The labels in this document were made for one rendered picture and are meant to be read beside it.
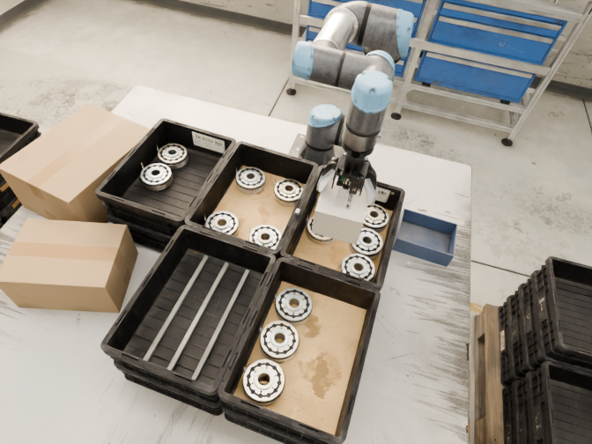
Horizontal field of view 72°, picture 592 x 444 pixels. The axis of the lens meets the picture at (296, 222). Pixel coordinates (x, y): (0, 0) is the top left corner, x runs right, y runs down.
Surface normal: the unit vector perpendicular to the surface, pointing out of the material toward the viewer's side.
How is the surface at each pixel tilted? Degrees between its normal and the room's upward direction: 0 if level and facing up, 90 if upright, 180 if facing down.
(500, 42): 90
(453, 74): 90
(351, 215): 0
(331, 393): 0
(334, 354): 0
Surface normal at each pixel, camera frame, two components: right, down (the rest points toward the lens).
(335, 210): 0.07, -0.62
